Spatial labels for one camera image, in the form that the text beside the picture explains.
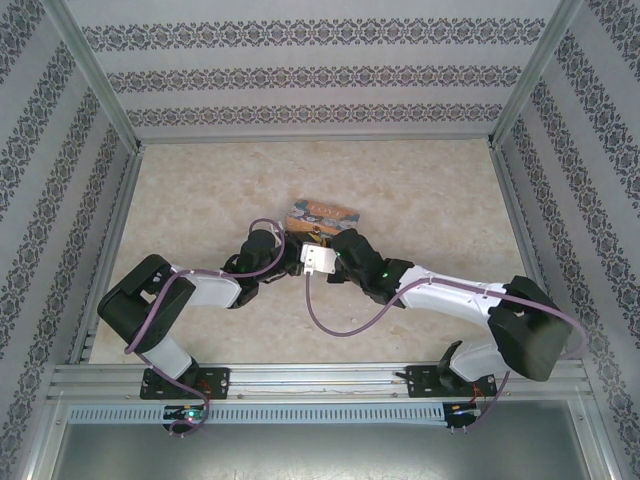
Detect aluminium back frame bar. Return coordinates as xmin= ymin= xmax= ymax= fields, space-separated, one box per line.
xmin=133 ymin=130 xmax=497 ymax=147

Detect slotted grey cable duct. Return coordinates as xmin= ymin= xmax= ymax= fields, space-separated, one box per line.
xmin=66 ymin=401 xmax=447 ymax=427

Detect aluminium frame post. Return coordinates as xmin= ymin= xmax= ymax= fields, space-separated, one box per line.
xmin=39 ymin=0 xmax=144 ymax=154
xmin=486 ymin=0 xmax=586 ymax=150

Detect grey metal sheet panel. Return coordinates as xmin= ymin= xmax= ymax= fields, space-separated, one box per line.
xmin=47 ymin=422 xmax=604 ymax=480

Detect aluminium mounting rail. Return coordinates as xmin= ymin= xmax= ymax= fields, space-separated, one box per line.
xmin=47 ymin=360 xmax=594 ymax=403

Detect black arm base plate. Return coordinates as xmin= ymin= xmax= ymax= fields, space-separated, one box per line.
xmin=139 ymin=366 xmax=232 ymax=402
xmin=405 ymin=364 xmax=497 ymax=400

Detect aluminium side frame bar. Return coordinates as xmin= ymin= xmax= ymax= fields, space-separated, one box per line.
xmin=68 ymin=146 xmax=145 ymax=365
xmin=488 ymin=143 xmax=557 ymax=304

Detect decorated box with LOVE print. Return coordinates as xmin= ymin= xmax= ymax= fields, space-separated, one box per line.
xmin=283 ymin=198 xmax=363 ymax=237

